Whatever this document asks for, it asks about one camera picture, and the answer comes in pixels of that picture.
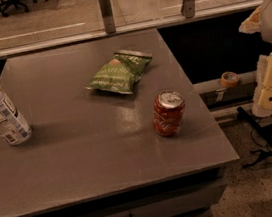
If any green jalapeno chip bag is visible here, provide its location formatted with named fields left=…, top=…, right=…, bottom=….
left=85, top=50, right=152, bottom=95

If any red soda can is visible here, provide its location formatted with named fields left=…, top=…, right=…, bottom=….
left=153, top=90, right=185, bottom=137

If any grey cabinet with drawer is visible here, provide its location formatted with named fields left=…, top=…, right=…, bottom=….
left=0, top=29, right=238, bottom=217

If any roll of tan tape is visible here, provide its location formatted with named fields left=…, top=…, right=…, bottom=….
left=220, top=71, right=240, bottom=88

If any grey metal floor rail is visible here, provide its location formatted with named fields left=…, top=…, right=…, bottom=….
left=194, top=71, right=257, bottom=117

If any middle metal railing post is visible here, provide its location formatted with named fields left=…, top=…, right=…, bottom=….
left=99, top=0, right=116, bottom=34

